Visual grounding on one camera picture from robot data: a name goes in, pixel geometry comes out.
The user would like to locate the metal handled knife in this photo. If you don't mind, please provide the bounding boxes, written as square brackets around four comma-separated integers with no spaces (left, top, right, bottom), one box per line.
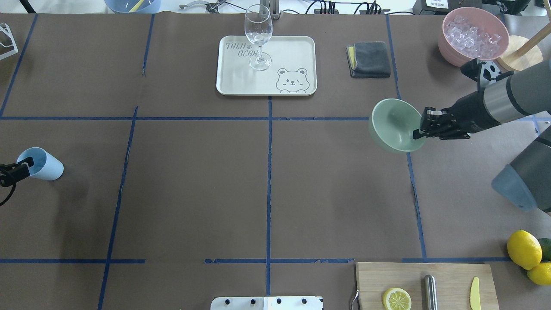
[424,275,438,310]

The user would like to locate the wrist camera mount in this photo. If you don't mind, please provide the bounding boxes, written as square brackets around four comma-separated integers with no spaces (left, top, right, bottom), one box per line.
[460,58,515,90]

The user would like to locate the aluminium frame post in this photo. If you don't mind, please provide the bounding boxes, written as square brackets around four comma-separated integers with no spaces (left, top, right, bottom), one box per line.
[259,0,281,20]

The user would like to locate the yellow lemon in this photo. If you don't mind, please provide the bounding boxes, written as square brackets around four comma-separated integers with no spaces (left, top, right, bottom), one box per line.
[527,262,551,286]
[507,229,542,270]

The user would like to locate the pink bowl with ice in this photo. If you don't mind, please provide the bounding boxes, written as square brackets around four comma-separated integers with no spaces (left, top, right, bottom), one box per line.
[438,6,510,67]

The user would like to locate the green avocado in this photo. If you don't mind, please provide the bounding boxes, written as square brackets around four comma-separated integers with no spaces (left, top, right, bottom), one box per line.
[538,238,551,262]

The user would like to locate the yellow plastic knife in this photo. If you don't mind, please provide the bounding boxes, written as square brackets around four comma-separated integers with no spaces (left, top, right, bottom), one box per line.
[470,276,481,310]

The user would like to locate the clear wine glass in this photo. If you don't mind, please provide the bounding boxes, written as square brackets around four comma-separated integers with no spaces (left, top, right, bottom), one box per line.
[244,4,273,71]

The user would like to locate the cream bear tray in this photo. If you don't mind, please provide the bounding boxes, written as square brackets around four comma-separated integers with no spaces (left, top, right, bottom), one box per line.
[216,35,318,96]

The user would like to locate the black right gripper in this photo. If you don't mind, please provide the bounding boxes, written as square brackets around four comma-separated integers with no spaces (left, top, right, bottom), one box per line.
[412,93,489,140]

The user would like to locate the green ceramic bowl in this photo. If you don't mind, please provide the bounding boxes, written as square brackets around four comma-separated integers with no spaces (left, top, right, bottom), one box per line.
[368,98,426,154]

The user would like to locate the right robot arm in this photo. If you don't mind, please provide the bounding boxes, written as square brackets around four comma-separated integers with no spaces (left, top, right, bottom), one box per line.
[409,59,550,214]

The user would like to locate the blue bowl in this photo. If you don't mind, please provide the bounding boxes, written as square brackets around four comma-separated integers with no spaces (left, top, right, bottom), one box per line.
[104,0,162,14]

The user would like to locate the white wire cup rack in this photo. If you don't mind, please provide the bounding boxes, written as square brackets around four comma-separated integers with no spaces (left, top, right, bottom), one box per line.
[0,23,19,60]

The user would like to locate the half lemon slice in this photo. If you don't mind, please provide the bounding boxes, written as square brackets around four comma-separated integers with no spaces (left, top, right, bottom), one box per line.
[382,287,412,310]

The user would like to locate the wooden cutting board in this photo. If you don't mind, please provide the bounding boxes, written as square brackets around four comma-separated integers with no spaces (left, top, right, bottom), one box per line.
[356,262,500,310]

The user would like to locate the wooden stand with paper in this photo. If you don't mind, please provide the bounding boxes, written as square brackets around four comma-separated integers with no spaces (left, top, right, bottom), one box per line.
[496,23,551,72]

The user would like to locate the light blue plastic cup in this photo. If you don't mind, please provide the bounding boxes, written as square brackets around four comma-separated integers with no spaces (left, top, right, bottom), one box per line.
[16,147,64,181]

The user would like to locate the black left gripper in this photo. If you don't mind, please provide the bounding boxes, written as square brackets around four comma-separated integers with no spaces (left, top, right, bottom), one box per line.
[0,157,34,188]

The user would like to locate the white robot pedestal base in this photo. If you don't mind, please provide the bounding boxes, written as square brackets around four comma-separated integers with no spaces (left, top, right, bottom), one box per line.
[210,296,324,310]

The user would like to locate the yellow plastic fork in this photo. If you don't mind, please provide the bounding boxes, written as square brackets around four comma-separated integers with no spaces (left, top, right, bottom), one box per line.
[128,0,144,12]

